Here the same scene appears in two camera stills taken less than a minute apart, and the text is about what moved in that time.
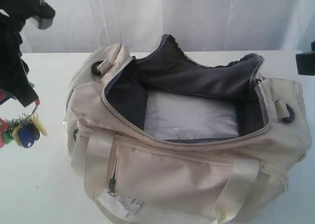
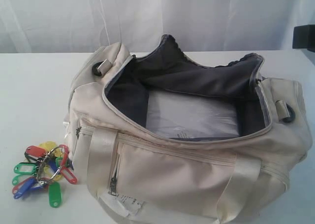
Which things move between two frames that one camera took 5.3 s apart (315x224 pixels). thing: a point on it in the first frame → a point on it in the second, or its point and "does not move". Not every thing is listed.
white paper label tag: [127, 207] does not move
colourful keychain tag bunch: [24, 129] → [44, 168]
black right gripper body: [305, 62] → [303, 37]
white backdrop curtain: [251, 20] does not move
